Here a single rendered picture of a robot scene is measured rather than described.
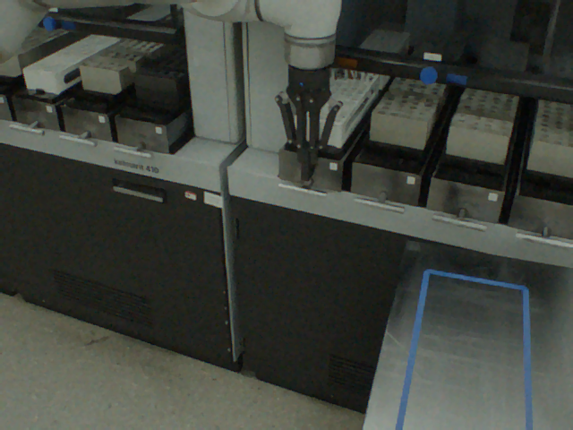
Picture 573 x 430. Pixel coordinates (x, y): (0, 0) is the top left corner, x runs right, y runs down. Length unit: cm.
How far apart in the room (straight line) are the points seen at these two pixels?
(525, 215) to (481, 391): 49
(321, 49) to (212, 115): 41
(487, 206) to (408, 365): 48
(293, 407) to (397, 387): 103
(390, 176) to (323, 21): 33
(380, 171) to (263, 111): 30
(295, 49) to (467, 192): 41
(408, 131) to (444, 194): 14
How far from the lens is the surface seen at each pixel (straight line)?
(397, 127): 122
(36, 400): 191
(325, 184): 123
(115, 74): 148
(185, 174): 139
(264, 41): 127
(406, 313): 85
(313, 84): 109
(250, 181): 131
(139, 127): 140
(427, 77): 114
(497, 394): 78
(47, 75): 156
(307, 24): 104
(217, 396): 180
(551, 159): 121
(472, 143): 121
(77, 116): 150
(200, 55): 135
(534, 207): 117
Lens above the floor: 139
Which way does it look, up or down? 34 degrees down
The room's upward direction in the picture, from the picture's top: straight up
